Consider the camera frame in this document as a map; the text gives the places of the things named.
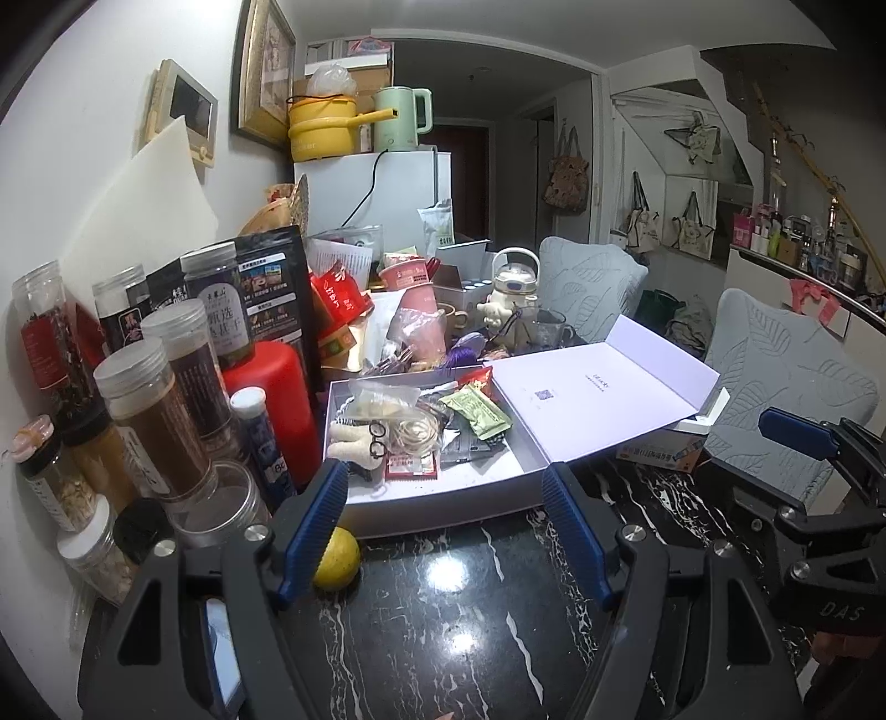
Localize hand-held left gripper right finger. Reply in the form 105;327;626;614
541;462;811;720

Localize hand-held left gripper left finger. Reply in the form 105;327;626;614
78;458;352;720

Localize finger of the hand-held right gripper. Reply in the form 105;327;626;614
756;407;886;531
734;485;866;555

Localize red and white sachet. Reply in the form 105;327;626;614
384;453;440;480

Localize bag of rubber bands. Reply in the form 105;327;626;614
384;412;444;458

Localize silver foil packet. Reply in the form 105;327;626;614
439;425;506;466

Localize white gift box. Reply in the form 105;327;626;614
322;315;721;539

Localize clear bag with beige contents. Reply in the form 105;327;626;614
346;377;423;423

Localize green sachet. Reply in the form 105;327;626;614
437;384;514;440

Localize person's right hand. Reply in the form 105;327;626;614
811;629;886;669

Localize yellow lemon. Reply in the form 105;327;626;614
313;527;362;591

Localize grey leaf-pattern chair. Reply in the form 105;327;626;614
702;287;880;503
536;236;648;343

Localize blue tablet tube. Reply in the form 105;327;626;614
230;386;298;510

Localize white flat box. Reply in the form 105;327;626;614
674;388;731;434

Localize white and orange medicine box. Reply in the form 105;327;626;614
616;428;707;473

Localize pink bow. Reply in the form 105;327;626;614
789;279;852;326

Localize red cylinder canister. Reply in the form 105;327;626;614
223;341;323;489

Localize white counter cabinet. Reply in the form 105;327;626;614
727;248;886;361

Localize black lid spice jar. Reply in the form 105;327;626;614
114;498;177;562

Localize gold and orange box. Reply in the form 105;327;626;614
318;325;368;371

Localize brown powder jar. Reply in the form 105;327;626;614
93;341;217;500

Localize dark green bag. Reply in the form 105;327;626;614
633;289;686;333

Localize row of cosmetic bottles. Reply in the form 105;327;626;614
730;200;886;295

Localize clear glass cup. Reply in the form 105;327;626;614
516;308;575;351

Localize purple ribbon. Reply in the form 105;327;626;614
443;332;489;371

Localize yellow powder jar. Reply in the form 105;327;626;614
59;408;140;513

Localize white lid oat jar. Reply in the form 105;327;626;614
56;497;140;603

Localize white tote bag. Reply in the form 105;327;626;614
668;190;717;260
623;172;662;251

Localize tall grey label jar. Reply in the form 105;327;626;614
181;242;254;368

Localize pink cup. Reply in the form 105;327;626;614
398;285;451;361

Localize black printed pouch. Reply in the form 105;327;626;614
235;225;323;389

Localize red packets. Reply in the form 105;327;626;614
309;261;375;326

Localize white bear figurine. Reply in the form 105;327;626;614
479;291;517;333

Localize black label nut jar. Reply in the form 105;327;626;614
10;415;98;534

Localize pink bowl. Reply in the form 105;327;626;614
377;256;437;292

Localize white printed paper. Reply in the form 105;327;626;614
308;225;385;278

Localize short dark label jar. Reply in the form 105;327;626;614
93;266;157;354

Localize grey box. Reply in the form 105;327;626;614
432;239;494;326

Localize woven straw basket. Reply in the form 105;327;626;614
239;174;310;236

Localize green and white pouch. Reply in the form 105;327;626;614
417;199;454;249

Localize red label clear jar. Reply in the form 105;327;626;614
12;261;98;416

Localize brown tote bag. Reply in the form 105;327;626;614
542;125;591;217

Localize white mini fridge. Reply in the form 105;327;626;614
292;148;452;254

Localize white board sheet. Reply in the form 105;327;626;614
59;116;219;312

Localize yellow pot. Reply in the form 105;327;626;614
287;95;399;163

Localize green electric kettle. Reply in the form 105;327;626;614
374;86;435;153

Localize cardboard box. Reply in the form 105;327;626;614
291;38;395;112

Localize white bottle with handle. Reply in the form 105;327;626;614
490;248;542;306

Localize black power cable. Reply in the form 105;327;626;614
339;151;389;229

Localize small wooden picture frame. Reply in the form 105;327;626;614
142;59;219;184

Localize large gold picture frame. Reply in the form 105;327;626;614
231;0;298;153

